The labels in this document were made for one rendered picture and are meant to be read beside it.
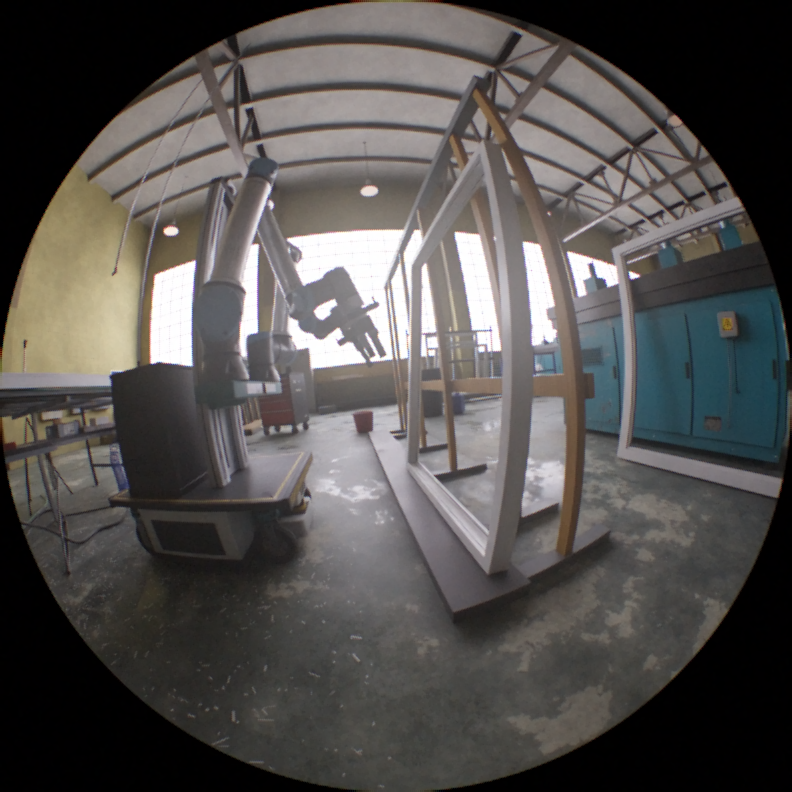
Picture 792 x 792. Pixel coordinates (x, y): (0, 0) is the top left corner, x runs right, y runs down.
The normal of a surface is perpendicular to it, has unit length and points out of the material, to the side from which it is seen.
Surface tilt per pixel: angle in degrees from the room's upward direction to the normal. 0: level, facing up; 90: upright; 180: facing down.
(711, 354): 90
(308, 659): 0
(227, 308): 95
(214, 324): 95
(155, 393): 90
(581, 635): 0
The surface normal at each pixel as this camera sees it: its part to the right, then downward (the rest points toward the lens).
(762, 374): -0.98, 0.12
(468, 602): -0.11, -0.99
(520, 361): 0.18, 0.04
